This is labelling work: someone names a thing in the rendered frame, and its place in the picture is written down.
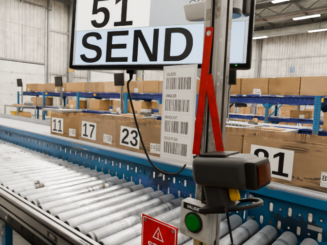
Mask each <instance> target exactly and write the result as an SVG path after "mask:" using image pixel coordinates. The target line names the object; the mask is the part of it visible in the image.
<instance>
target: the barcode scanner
mask: <svg viewBox="0 0 327 245"><path fill-rule="evenodd" d="M192 169H193V179H194V182H195V183H197V184H198V185H200V186H203V189H204V193H205V198H206V203H207V205H205V206H203V207H201V208H199V213H200V214H226V213H228V208H229V207H237V202H236V201H238V200H239V199H240V194H239V191H238V190H246V189H248V190H250V191H257V190H259V189H261V188H263V187H265V186H267V185H268V184H270V182H271V166H270V162H269V159H268V158H266V157H257V156H256V155H253V154H239V151H212V152H208V153H203V154H199V156H197V157H196V158H194V160H193V163H192Z"/></svg>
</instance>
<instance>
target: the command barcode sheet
mask: <svg viewBox="0 0 327 245"><path fill-rule="evenodd" d="M200 74H201V69H198V65H197V64H192V65H177V66H164V67H163V98H162V123H161V147H160V159H164V160H169V161H173V162H177V163H182V164H186V165H191V166H192V163H193V154H192V151H193V142H194V132H195V112H196V92H197V77H199V76H200Z"/></svg>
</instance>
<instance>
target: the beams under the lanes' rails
mask: <svg viewBox="0 0 327 245"><path fill-rule="evenodd" d="M0 217H1V218H2V219H3V220H5V221H6V222H7V223H9V224H10V225H12V226H13V227H14V228H15V229H17V230H18V231H19V232H20V233H22V234H23V235H24V236H26V237H27V238H28V239H29V240H31V241H32V242H33V243H34V244H36V245H48V244H47V243H46V242H44V241H43V240H42V239H40V238H39V237H38V236H36V235H35V234H34V233H32V232H31V231H30V230H29V229H27V228H26V227H25V226H23V225H22V224H21V223H19V222H18V221H17V220H15V219H14V218H13V217H11V216H10V215H9V214H7V213H6V212H4V211H3V210H2V209H0Z"/></svg>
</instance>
